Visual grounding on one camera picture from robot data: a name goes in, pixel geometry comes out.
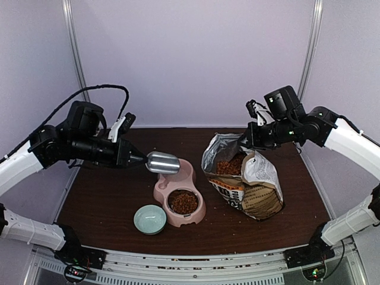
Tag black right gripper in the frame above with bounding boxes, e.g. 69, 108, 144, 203
237, 117, 299, 151

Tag metal food scoop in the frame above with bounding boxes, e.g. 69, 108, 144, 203
145, 151, 181, 175

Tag brown dog food bag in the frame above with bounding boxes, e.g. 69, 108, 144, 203
201, 133, 284, 221

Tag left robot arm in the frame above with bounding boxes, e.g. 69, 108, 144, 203
1, 101, 148, 264

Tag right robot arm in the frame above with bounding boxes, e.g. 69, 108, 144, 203
239, 85, 379, 262

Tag pink double pet feeder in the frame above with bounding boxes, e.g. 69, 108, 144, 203
153, 159, 206, 227

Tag light green ceramic bowl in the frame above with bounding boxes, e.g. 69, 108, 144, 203
134, 205, 167, 235

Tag brown kibble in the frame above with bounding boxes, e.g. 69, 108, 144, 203
170, 191, 198, 215

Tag steel bowl insert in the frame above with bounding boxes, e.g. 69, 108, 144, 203
167, 189, 199, 215

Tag left circuit board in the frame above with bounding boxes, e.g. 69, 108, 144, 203
64, 265, 88, 283

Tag circuit board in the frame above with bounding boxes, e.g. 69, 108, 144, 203
64, 265, 88, 283
302, 265, 327, 282

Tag right circuit board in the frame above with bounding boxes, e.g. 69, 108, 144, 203
302, 265, 327, 282

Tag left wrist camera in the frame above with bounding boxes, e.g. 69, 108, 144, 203
107, 112, 136, 143

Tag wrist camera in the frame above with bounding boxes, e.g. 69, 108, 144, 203
246, 100, 274, 126
107, 112, 136, 143

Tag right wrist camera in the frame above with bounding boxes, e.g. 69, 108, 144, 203
246, 100, 274, 126

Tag left aluminium table rail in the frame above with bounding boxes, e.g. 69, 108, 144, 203
32, 166, 81, 253

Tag black braided left cable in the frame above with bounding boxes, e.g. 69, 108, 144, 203
0, 84, 131, 164

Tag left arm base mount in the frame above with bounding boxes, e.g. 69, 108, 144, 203
54, 246, 107, 270

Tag right rear aluminium post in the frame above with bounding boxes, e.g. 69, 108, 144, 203
298, 0, 324, 101

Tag aluminium post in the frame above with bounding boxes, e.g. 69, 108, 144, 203
298, 0, 324, 101
62, 0, 87, 88

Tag front aluminium table rail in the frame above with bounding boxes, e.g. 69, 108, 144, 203
29, 234, 357, 285

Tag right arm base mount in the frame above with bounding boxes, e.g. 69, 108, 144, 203
284, 245, 335, 268

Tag left rear aluminium post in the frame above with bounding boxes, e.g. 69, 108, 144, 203
62, 0, 87, 88

